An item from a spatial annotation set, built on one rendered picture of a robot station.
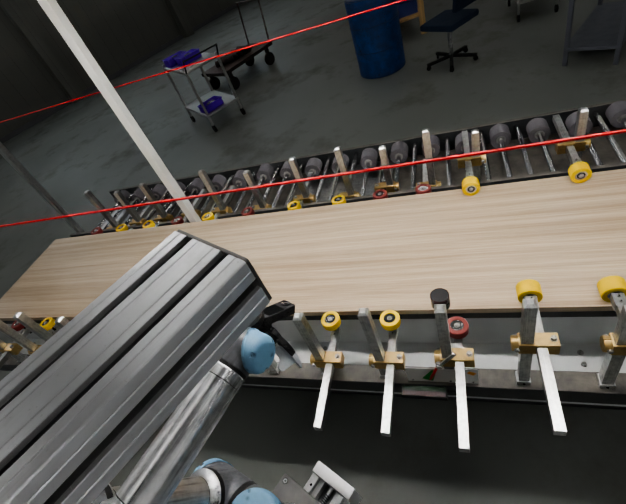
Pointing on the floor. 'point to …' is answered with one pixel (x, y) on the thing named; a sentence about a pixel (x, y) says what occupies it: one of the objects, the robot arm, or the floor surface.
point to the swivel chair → (445, 22)
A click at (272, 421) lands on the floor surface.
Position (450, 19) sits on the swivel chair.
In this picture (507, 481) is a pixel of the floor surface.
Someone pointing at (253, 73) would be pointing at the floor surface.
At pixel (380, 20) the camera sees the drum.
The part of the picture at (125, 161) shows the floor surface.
